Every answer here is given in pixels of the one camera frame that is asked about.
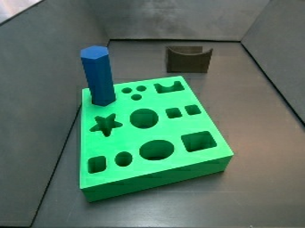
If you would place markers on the blue hexagonal prism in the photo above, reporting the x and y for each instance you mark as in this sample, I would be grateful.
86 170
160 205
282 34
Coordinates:
97 66

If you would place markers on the green shape sorting board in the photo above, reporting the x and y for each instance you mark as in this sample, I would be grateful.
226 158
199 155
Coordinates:
151 139

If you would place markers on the dark grey arch block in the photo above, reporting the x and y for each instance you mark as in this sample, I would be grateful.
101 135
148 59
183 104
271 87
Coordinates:
188 59

